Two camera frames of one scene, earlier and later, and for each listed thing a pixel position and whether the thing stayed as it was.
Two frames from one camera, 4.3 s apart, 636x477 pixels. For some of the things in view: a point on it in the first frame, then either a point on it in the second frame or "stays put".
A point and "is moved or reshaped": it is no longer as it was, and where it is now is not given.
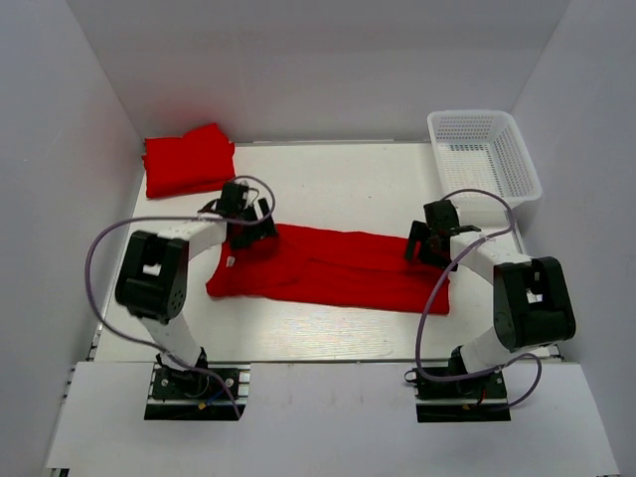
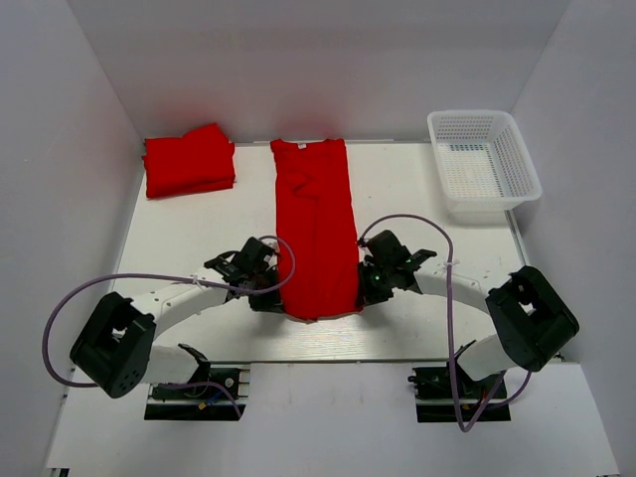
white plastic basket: (483, 149) stays put
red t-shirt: (353, 266) is moved or reshaped
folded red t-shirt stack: (202, 161) stays put
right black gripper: (418, 233) -> (367, 294)
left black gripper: (258, 232) -> (273, 301)
